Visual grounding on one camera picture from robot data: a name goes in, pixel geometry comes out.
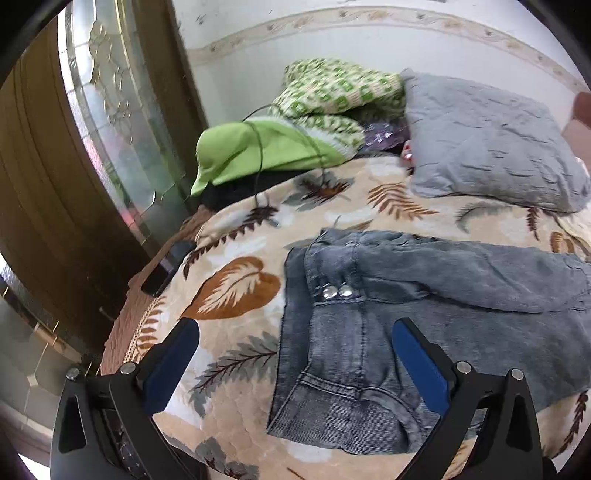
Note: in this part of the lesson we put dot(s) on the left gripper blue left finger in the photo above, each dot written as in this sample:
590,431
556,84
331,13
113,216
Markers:
162,368

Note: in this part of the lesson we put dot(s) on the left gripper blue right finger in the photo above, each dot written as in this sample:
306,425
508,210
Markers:
426,363

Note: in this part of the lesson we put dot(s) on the grey denim pants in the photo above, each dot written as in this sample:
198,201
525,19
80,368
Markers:
352,374

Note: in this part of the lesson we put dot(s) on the leaf pattern bed blanket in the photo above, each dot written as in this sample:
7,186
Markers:
232,285

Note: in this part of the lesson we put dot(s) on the black phone on bed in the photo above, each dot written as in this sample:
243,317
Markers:
159,278

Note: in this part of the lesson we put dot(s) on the grey quilted pillow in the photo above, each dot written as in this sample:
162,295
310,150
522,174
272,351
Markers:
472,139

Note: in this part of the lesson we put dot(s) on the purple patterned cloth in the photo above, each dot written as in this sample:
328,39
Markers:
386,136

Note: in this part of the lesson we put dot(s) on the wooden glass door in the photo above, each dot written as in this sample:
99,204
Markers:
98,125

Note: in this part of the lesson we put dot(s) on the green checkered quilt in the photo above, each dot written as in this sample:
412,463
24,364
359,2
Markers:
318,120

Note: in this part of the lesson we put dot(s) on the pink brown headboard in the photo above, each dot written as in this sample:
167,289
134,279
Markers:
577,131

